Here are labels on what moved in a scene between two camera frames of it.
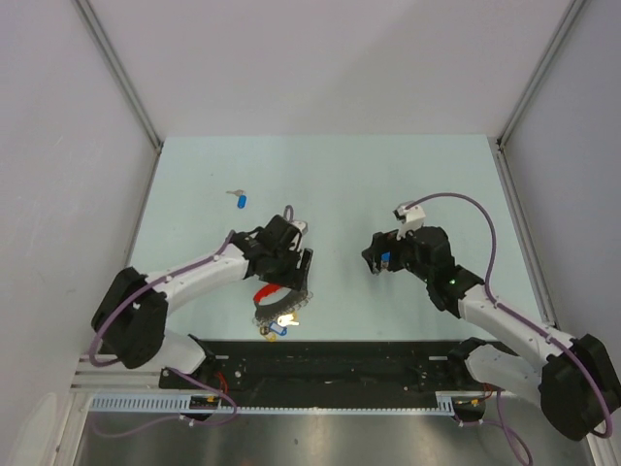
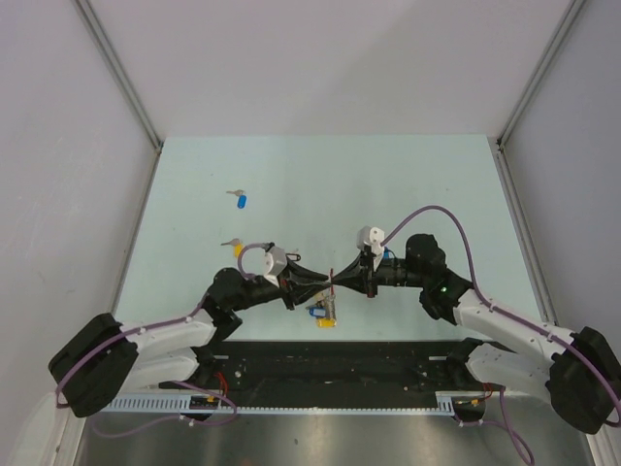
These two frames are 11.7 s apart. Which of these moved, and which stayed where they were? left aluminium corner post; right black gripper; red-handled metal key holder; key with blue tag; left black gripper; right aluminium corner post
Moved: left black gripper; right black gripper; red-handled metal key holder
Stayed: key with blue tag; left aluminium corner post; right aluminium corner post
